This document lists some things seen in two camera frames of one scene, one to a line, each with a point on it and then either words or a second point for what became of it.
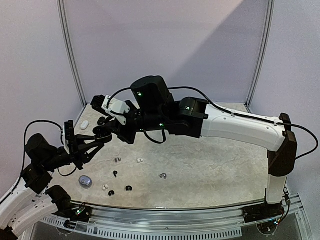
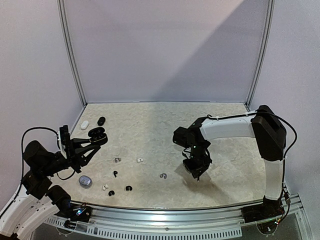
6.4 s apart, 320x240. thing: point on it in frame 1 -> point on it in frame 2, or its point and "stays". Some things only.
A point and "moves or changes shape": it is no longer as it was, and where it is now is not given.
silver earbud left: [116, 159] stays
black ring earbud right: [127, 188] stays
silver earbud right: [165, 176] stays
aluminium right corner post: [262, 59] stays
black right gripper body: [124, 127] -> [194, 167]
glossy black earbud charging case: [102, 133] moves or changes shape
